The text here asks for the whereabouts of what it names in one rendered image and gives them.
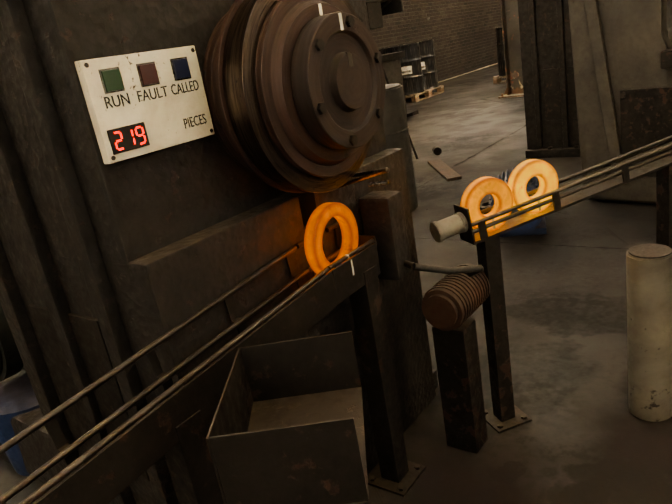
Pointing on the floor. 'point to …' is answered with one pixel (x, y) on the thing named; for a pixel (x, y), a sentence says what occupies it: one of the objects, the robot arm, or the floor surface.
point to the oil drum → (397, 132)
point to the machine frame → (153, 230)
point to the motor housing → (458, 356)
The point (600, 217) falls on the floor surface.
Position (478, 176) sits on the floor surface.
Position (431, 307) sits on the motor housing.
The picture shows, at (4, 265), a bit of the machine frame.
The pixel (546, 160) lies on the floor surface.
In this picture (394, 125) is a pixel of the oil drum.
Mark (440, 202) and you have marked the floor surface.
